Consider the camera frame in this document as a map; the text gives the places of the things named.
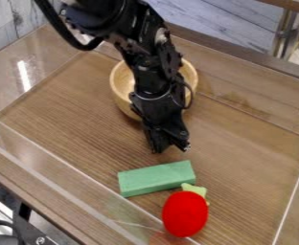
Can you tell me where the black cable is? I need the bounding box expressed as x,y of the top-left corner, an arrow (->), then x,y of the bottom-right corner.
33,0 -> 103,52

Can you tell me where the metal chair frame background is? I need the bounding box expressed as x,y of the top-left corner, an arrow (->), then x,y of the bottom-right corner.
271,10 -> 299,60

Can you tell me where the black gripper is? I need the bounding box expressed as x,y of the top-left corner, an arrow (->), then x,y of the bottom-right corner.
129,84 -> 192,153

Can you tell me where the red felt strawberry toy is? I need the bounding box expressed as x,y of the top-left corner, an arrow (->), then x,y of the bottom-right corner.
161,183 -> 209,237

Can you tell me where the wooden brown bowl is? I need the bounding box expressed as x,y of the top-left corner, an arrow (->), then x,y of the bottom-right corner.
109,58 -> 198,122

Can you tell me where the black table leg clamp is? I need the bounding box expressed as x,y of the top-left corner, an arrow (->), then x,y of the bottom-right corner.
0,202 -> 59,245

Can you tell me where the green rectangular block stick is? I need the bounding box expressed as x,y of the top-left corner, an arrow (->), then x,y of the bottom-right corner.
117,160 -> 194,197

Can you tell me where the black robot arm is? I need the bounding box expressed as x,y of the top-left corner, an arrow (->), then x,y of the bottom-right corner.
61,0 -> 192,153

